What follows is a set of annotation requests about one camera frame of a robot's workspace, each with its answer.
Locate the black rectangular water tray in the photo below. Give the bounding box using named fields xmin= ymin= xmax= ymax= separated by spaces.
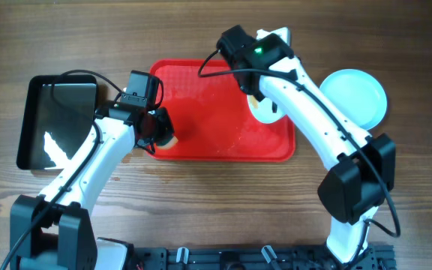
xmin=16 ymin=75 xmax=98 ymax=170

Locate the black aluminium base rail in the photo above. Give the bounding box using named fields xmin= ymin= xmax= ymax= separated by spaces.
xmin=133 ymin=244 xmax=397 ymax=270

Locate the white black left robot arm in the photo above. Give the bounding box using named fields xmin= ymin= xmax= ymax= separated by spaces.
xmin=1 ymin=103 xmax=174 ymax=269

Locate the red plastic serving tray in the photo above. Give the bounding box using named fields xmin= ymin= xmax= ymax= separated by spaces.
xmin=150 ymin=58 xmax=296 ymax=163

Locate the white plate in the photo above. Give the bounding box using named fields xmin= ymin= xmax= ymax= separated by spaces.
xmin=319 ymin=69 xmax=388 ymax=131
xmin=247 ymin=95 xmax=286 ymax=124

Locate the orange green scrubbing sponge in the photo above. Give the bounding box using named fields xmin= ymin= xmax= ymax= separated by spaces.
xmin=156 ymin=136 xmax=179 ymax=150

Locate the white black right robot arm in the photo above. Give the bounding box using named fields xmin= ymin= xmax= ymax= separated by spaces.
xmin=217 ymin=29 xmax=401 ymax=267

